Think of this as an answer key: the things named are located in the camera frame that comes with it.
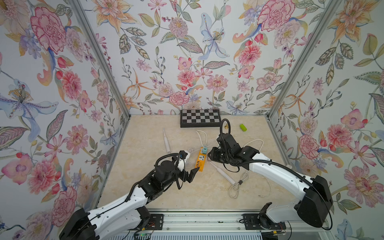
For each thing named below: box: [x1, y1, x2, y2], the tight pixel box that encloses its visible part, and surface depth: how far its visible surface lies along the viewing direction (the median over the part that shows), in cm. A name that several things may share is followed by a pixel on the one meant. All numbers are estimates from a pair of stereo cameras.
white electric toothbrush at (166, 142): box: [163, 128, 171, 155], surface depth 106 cm
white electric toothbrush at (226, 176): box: [209, 161, 236, 185], surface depth 90 cm
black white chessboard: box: [180, 109, 222, 128], surface depth 120 cm
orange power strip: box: [195, 147, 207, 172], surface depth 95 cm
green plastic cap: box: [239, 123, 248, 132], surface depth 115 cm
